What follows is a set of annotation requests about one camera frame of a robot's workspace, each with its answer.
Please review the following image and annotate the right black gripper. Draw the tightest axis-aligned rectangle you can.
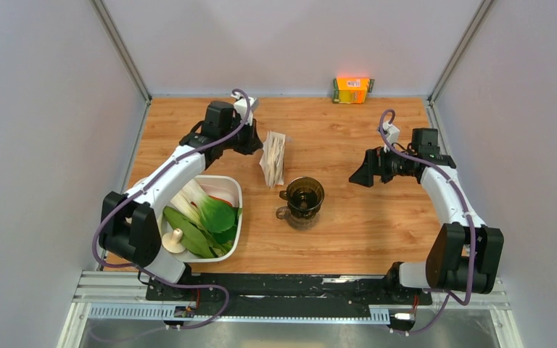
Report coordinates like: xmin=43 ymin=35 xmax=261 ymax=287
xmin=348 ymin=141 xmax=413 ymax=187

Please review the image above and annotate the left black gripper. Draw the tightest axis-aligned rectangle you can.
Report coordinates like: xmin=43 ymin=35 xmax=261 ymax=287
xmin=220 ymin=116 xmax=263 ymax=156

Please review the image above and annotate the pack of paper filters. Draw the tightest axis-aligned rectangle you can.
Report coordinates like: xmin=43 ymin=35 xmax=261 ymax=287
xmin=259 ymin=130 xmax=291 ymax=189

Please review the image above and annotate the dark brown coffee dripper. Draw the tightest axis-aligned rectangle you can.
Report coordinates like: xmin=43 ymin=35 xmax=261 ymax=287
xmin=276 ymin=176 xmax=325 ymax=220

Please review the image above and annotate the clear glass coffee server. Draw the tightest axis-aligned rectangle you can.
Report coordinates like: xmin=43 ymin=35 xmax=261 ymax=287
xmin=276 ymin=206 xmax=321 ymax=231

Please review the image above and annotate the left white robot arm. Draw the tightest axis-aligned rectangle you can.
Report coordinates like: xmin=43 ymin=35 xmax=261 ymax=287
xmin=92 ymin=96 xmax=262 ymax=301

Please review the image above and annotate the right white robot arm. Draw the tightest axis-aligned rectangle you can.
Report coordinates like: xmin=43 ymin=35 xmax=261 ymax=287
xmin=349 ymin=123 xmax=504 ymax=303

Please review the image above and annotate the white rectangular tray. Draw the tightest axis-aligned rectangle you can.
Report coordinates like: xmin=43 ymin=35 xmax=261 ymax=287
xmin=131 ymin=175 xmax=242 ymax=265

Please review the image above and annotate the red chili pepper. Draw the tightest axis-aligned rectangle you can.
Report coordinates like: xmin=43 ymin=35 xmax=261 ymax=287
xmin=209 ymin=195 xmax=234 ymax=208

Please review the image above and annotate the orange green carton box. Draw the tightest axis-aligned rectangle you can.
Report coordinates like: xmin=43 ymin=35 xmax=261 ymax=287
xmin=331 ymin=77 xmax=375 ymax=104

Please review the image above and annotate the dark green leaf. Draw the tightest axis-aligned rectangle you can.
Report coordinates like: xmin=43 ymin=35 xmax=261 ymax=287
xmin=162 ymin=206 xmax=217 ymax=260

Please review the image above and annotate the white bok choy stalk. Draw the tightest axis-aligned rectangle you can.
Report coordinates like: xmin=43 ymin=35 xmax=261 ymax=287
xmin=170 ymin=193 xmax=202 ymax=226

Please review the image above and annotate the green bok choy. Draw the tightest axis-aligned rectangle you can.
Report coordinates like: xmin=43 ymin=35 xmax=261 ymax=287
xmin=182 ymin=180 xmax=236 ymax=233

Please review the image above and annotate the white mushroom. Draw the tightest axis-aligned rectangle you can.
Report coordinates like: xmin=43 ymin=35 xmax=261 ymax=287
xmin=162 ymin=228 xmax=186 ymax=254

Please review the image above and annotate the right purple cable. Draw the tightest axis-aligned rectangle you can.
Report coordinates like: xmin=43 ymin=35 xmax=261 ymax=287
xmin=378 ymin=109 xmax=477 ymax=336

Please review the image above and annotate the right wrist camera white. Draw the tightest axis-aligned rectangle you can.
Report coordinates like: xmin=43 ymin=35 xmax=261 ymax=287
xmin=381 ymin=122 xmax=400 ymax=152

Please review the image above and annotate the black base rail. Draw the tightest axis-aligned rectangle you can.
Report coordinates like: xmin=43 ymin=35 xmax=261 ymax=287
xmin=145 ymin=273 xmax=432 ymax=330

